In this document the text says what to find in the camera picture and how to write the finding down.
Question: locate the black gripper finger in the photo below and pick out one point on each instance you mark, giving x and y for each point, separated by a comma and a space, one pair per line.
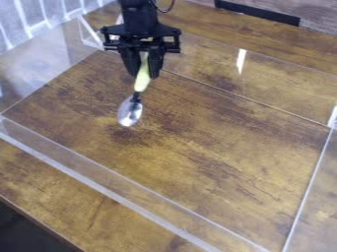
131, 59
155, 60

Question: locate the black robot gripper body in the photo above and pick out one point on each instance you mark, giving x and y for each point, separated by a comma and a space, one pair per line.
142, 31

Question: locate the green handled metal spoon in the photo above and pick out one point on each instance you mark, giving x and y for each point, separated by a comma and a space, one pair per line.
131, 107

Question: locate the black bar at table edge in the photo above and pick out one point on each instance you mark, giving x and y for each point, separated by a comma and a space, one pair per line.
257, 12

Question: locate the clear acrylic triangular bracket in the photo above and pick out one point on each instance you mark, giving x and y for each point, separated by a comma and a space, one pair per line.
91, 37

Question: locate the clear acrylic tray enclosure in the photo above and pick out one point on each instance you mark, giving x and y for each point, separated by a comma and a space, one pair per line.
225, 170

